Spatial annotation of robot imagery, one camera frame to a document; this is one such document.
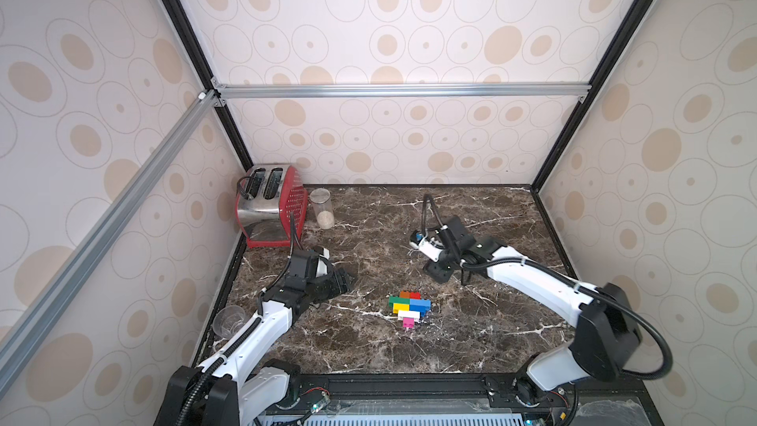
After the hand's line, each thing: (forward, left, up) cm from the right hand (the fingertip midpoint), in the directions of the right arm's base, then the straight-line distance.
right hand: (445, 255), depth 87 cm
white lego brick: (-14, +10, -10) cm, 20 cm away
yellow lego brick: (-13, +14, -8) cm, 20 cm away
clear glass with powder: (+17, +40, +4) cm, 44 cm away
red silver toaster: (+13, +56, +9) cm, 58 cm away
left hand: (-8, +26, 0) cm, 27 cm away
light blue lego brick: (-10, +7, -10) cm, 16 cm away
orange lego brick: (-9, +12, -9) cm, 17 cm away
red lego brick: (-8, +8, -10) cm, 15 cm away
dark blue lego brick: (-13, +6, -9) cm, 18 cm away
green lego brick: (-10, +14, -9) cm, 19 cm away
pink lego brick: (-17, +10, -9) cm, 22 cm away
